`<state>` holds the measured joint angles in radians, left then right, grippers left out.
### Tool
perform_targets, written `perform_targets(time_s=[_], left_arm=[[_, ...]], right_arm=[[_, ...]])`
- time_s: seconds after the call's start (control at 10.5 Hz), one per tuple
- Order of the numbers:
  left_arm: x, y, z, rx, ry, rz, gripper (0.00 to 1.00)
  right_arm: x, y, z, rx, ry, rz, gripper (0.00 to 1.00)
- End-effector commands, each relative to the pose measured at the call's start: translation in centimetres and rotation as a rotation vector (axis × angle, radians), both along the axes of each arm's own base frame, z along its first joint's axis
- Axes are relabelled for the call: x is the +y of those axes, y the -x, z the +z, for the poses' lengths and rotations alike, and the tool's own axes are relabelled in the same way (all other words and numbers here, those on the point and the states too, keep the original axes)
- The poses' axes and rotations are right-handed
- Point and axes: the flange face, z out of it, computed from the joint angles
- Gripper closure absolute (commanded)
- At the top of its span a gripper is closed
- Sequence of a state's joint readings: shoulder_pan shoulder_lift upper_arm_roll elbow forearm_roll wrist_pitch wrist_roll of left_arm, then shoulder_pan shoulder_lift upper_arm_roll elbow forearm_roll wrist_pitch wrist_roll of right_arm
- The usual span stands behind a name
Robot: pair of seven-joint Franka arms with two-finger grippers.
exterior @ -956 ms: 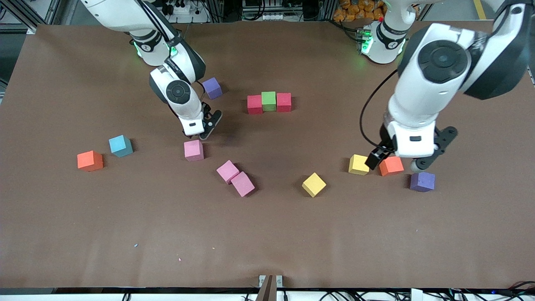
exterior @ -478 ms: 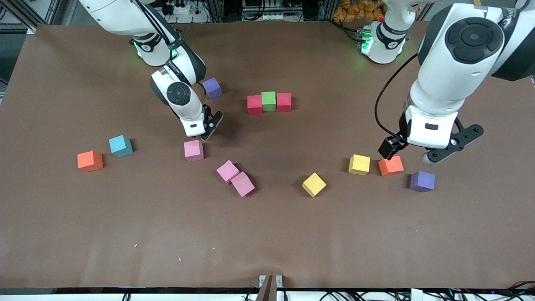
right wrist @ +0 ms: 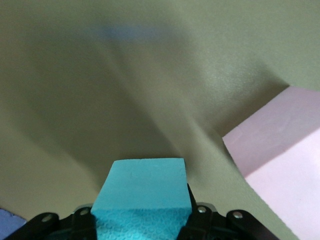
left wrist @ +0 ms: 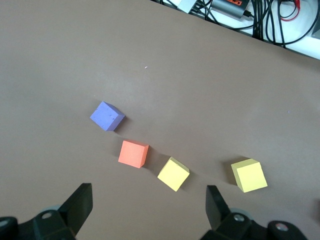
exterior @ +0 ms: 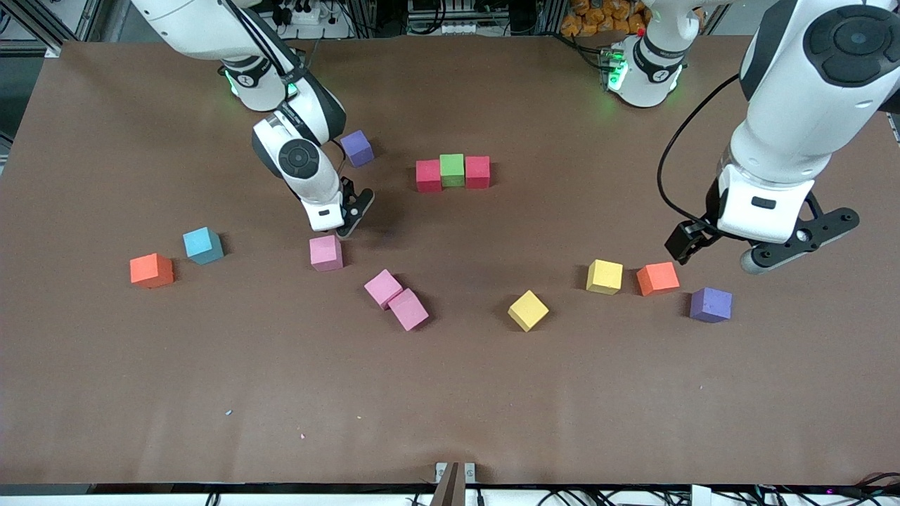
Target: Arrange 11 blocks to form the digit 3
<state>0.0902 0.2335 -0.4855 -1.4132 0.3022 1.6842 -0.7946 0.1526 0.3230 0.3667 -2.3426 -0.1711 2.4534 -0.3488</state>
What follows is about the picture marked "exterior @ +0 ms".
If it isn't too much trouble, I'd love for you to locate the light blue foam cube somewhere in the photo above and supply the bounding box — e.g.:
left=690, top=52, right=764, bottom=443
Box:
left=183, top=226, right=225, bottom=266

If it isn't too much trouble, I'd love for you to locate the orange foam cube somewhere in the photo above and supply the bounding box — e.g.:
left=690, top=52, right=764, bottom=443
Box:
left=129, top=253, right=175, bottom=290
left=636, top=261, right=681, bottom=297

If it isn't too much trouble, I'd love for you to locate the metal mount bracket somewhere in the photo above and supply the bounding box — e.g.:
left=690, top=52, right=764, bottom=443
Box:
left=434, top=461, right=477, bottom=506

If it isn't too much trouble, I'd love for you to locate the brown table cover sheet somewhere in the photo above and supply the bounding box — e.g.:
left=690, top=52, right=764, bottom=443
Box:
left=0, top=35, right=900, bottom=487

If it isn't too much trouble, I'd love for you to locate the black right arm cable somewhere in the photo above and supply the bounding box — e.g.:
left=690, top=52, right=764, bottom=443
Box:
left=221, top=0, right=310, bottom=85

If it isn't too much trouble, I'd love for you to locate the pink foam cube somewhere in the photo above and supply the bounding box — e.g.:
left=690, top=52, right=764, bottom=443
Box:
left=309, top=235, right=345, bottom=273
left=388, top=288, right=430, bottom=332
left=364, top=268, right=404, bottom=311

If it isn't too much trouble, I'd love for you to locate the white power strip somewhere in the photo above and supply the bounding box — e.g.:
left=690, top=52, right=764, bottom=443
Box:
left=278, top=2, right=331, bottom=25
left=422, top=20, right=486, bottom=36

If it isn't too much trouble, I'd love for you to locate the aluminium frame strut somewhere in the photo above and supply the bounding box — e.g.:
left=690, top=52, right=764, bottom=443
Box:
left=0, top=0, right=96, bottom=58
left=842, top=0, right=900, bottom=51

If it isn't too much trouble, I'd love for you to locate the green foam cube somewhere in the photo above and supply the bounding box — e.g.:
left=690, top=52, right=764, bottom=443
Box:
left=439, top=153, right=466, bottom=188

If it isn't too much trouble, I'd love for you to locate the purple foam cube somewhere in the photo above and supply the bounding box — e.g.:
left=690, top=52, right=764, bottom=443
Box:
left=689, top=287, right=733, bottom=324
left=340, top=129, right=375, bottom=168

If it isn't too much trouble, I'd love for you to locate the yellow foam cube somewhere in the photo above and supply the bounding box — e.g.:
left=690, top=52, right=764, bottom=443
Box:
left=586, top=259, right=624, bottom=296
left=508, top=290, right=550, bottom=332

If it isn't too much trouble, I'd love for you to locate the orange plastic pile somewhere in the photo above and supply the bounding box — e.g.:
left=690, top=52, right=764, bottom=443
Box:
left=560, top=0, right=648, bottom=37

